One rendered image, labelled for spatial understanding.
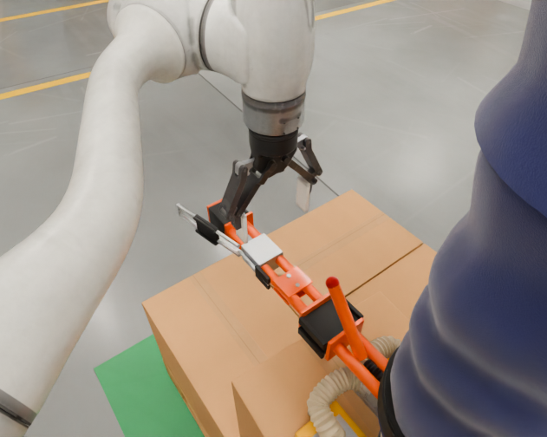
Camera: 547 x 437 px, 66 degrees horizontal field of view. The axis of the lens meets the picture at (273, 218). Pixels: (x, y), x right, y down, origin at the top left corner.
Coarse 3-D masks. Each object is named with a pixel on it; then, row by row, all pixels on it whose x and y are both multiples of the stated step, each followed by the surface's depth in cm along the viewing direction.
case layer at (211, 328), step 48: (288, 240) 164; (336, 240) 164; (384, 240) 164; (192, 288) 148; (240, 288) 148; (384, 288) 148; (192, 336) 135; (240, 336) 135; (288, 336) 135; (192, 384) 124
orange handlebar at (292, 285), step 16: (240, 240) 91; (272, 272) 85; (288, 272) 84; (288, 288) 82; (304, 288) 83; (288, 304) 82; (304, 304) 80; (336, 352) 73; (368, 352) 73; (352, 368) 71; (384, 368) 71; (368, 384) 69
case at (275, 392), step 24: (384, 312) 95; (288, 360) 86; (312, 360) 86; (336, 360) 86; (240, 384) 83; (264, 384) 83; (288, 384) 83; (312, 384) 83; (240, 408) 86; (264, 408) 80; (288, 408) 80; (360, 408) 80; (240, 432) 101; (264, 432) 77; (288, 432) 77
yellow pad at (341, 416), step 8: (336, 408) 78; (336, 416) 76; (344, 416) 77; (312, 424) 76; (344, 424) 75; (352, 424) 76; (296, 432) 75; (304, 432) 75; (312, 432) 75; (352, 432) 74; (360, 432) 75
